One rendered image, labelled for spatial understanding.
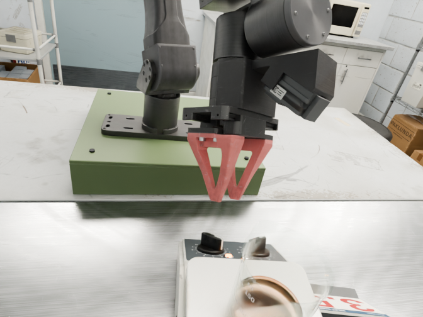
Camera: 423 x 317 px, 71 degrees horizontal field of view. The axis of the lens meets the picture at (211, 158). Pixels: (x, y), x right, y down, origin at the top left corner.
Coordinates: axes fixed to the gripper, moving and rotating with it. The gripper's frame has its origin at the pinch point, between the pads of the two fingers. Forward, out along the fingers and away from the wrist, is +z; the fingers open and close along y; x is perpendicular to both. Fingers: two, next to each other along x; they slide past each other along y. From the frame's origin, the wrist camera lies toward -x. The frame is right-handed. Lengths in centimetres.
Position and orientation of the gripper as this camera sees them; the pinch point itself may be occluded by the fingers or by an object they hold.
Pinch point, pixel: (226, 193)
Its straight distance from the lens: 34.4
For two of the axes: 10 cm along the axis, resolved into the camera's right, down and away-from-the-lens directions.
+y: 6.7, 0.4, 7.4
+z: -0.9, 10.0, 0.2
